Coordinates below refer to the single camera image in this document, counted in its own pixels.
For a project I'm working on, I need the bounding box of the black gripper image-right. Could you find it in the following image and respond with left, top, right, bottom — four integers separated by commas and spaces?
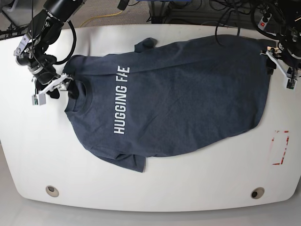
266, 50, 301, 75

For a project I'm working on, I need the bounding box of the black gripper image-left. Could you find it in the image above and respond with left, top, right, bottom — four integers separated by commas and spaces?
33, 68, 79, 99

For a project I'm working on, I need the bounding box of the dark blue T-shirt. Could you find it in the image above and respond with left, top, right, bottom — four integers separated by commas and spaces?
63, 35, 275, 172

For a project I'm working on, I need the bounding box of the white power strip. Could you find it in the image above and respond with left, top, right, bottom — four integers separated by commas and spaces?
258, 13, 271, 31

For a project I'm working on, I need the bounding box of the red tape rectangle marking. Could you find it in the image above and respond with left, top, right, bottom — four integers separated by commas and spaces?
269, 130, 290, 166

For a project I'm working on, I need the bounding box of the left table grommet hole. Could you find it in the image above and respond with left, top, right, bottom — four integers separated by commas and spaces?
46, 186, 59, 198

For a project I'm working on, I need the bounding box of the table grommet hole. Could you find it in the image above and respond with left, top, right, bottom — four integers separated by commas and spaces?
46, 186, 59, 198
251, 187, 265, 199

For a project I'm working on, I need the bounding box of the right table grommet hole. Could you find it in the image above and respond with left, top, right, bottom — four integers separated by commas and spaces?
251, 187, 265, 199

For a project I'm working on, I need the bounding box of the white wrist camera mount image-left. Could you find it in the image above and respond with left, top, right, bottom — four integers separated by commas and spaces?
32, 73, 72, 105

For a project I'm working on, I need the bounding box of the black floor cable bundle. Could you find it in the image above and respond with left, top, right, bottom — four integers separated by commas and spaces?
199, 0, 259, 45

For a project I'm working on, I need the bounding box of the yellow cable on floor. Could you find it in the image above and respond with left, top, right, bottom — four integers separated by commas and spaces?
80, 9, 123, 27

